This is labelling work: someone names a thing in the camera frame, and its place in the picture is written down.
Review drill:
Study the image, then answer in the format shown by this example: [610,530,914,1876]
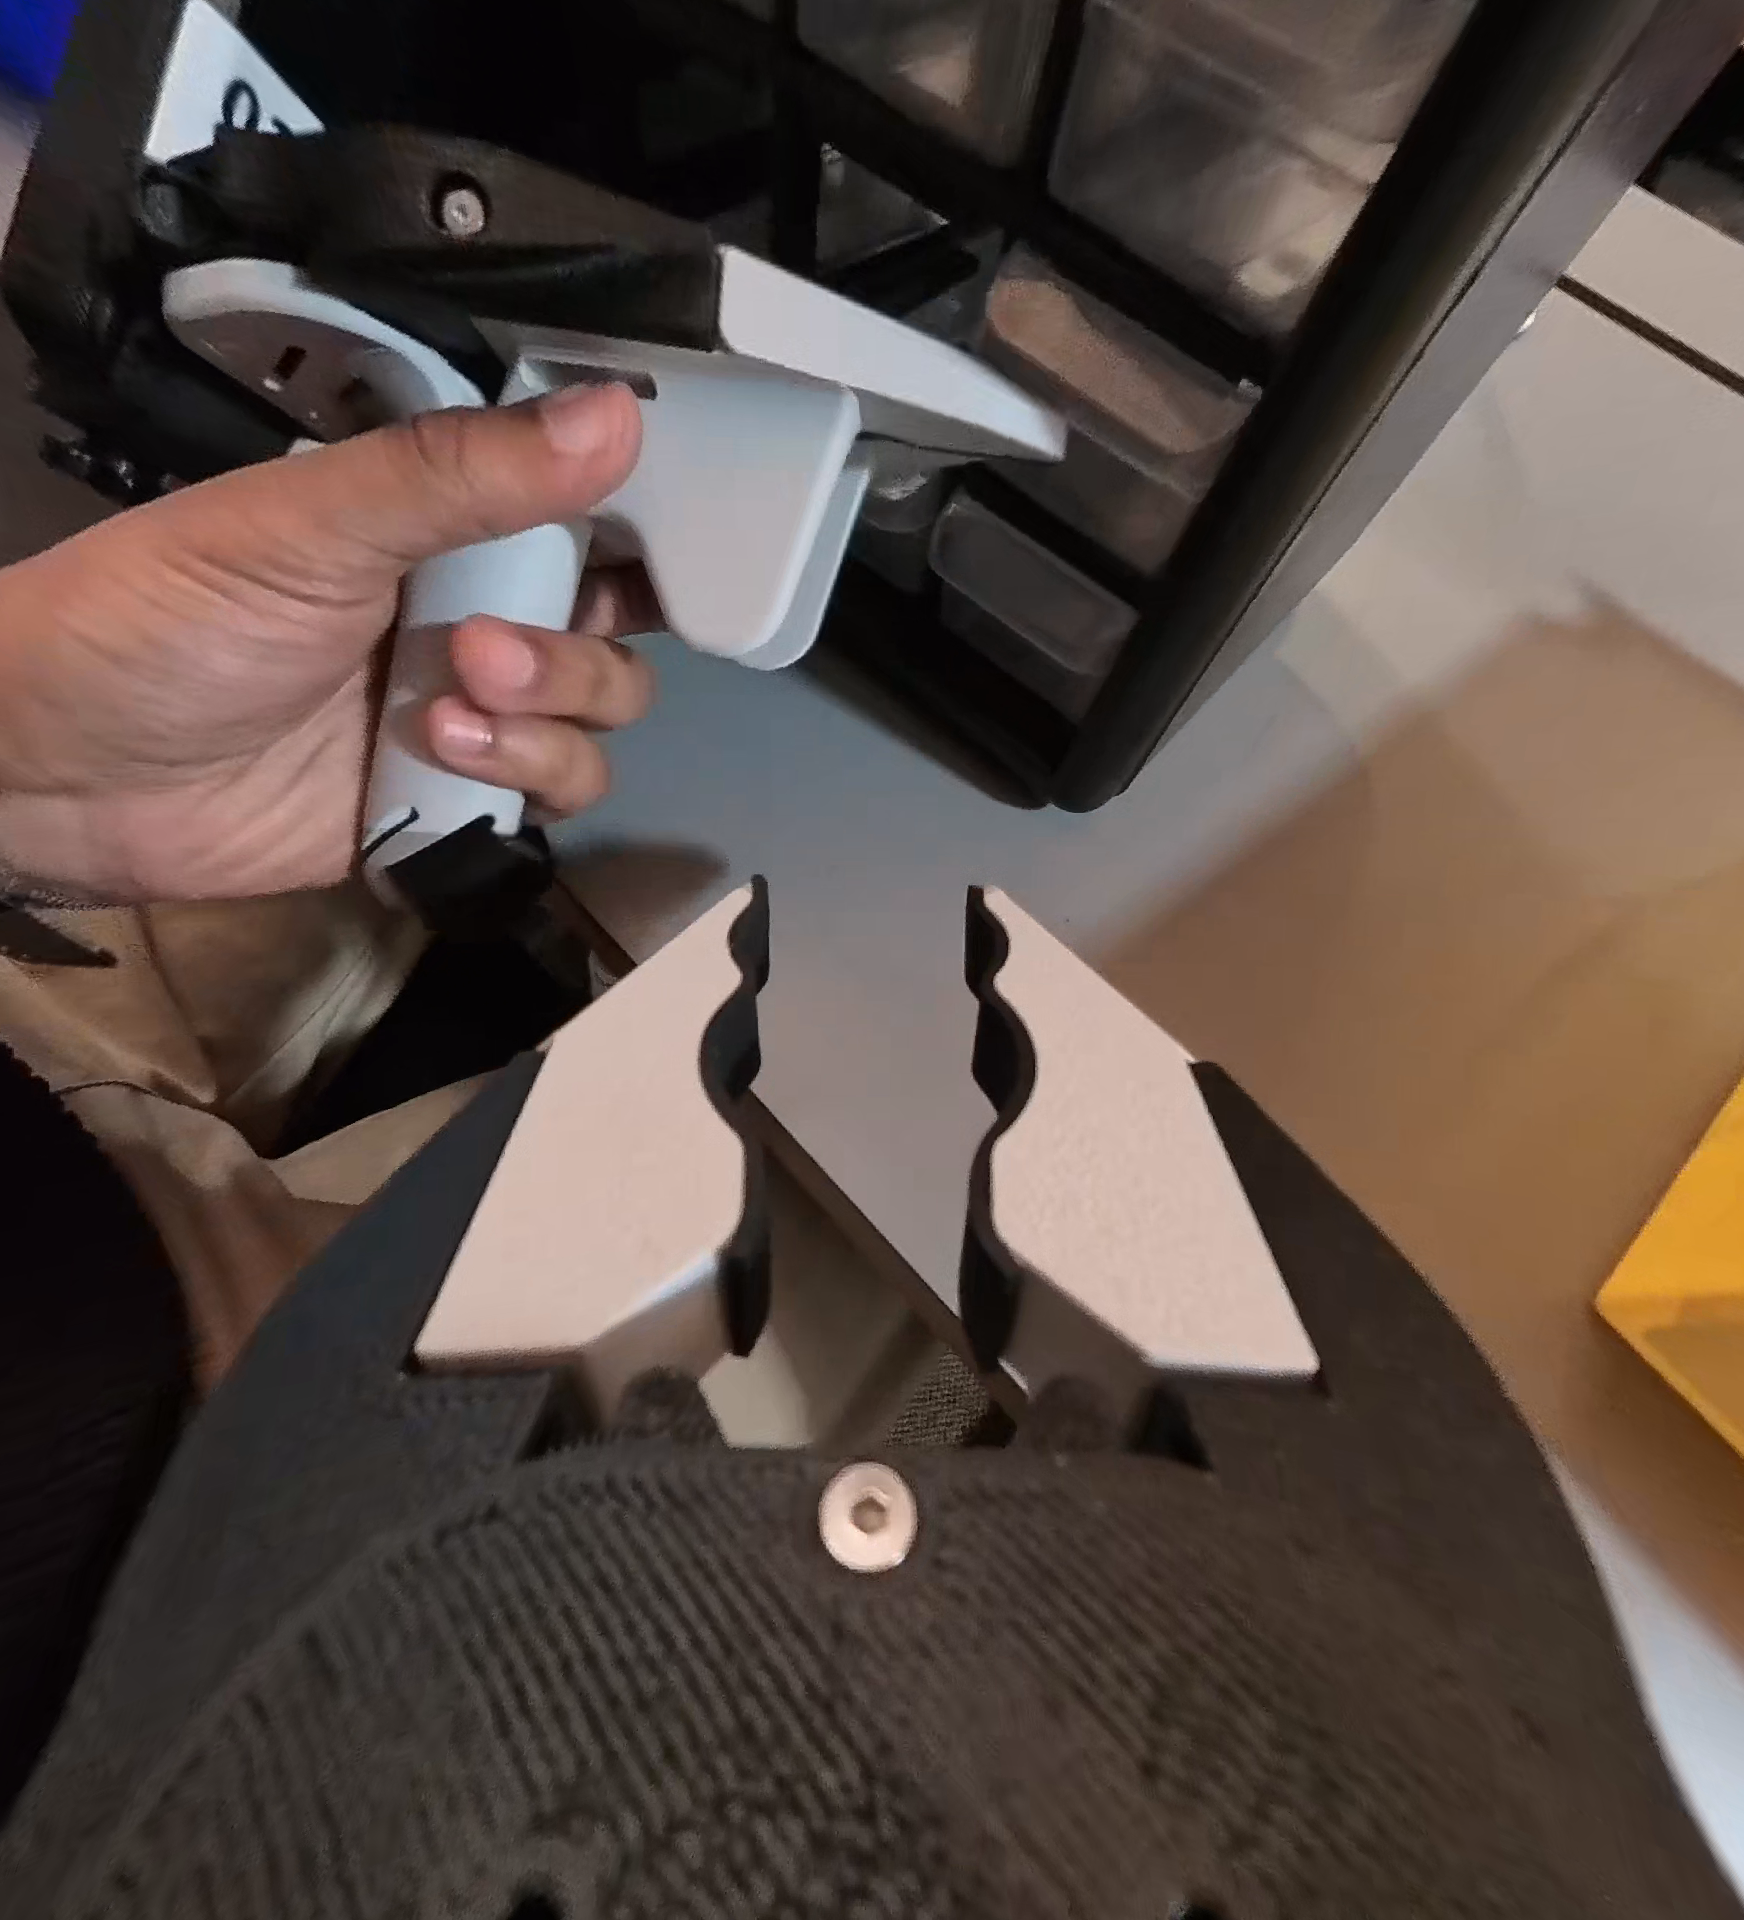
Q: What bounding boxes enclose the clear plastic drawer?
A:
[928,496,1140,714]
[1047,0,1542,339]
[980,248,1262,579]

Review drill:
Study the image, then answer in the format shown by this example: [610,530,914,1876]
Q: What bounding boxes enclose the yellow storage bin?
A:
[1592,945,1744,1547]

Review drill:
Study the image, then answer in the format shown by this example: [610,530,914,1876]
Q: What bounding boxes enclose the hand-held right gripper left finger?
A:
[410,875,780,1420]

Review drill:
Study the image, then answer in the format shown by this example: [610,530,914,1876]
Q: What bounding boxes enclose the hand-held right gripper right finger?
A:
[954,883,1327,1429]

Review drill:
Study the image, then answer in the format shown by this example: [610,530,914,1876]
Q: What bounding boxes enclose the black drawer cabinet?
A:
[3,0,1744,816]

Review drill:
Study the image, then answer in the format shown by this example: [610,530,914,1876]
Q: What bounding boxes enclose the person's beige trousers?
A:
[0,900,604,1384]

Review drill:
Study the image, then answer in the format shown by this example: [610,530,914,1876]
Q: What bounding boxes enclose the grey desk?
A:
[0,77,1744,1920]

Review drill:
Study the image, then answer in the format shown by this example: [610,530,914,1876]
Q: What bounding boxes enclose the person's black top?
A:
[0,976,197,1920]

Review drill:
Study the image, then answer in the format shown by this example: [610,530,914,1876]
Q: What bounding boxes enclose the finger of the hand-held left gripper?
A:
[714,244,1072,466]

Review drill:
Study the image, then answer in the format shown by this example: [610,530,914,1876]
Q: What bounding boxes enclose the person's left hand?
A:
[0,382,665,910]

